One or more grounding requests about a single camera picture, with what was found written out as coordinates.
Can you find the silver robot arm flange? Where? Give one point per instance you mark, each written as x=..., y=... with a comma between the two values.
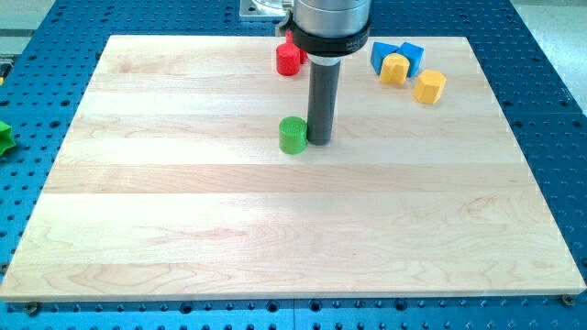
x=327, y=30

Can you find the red block behind arm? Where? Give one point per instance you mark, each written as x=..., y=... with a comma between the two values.
x=302, y=56

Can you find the light wooden board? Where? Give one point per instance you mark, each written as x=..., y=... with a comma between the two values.
x=170, y=185

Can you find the yellow hexagon block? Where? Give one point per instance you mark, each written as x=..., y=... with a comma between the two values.
x=429, y=87

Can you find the green block off board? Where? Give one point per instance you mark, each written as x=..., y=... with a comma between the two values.
x=6, y=137

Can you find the left board clamp screw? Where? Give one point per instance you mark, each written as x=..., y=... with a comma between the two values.
x=31, y=308

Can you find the board clamp screw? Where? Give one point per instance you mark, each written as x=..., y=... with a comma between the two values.
x=567, y=300
x=31, y=308

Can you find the right board clamp screw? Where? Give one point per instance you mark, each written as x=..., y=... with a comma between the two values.
x=567, y=300

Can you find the green cylinder block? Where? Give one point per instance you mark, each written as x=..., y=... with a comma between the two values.
x=292, y=135

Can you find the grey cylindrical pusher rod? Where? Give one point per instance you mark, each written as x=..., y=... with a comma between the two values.
x=323, y=89

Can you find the red cylinder block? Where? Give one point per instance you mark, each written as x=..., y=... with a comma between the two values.
x=287, y=59

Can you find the yellow rounded block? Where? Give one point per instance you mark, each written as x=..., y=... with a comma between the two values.
x=394, y=69

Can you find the left blue cube block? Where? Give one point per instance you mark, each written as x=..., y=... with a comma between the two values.
x=379, y=52

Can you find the blue cube block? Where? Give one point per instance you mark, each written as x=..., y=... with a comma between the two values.
x=379, y=52
x=414, y=54

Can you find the right blue cube block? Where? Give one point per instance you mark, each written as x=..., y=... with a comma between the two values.
x=414, y=54

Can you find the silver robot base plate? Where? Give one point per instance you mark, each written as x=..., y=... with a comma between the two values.
x=251, y=10

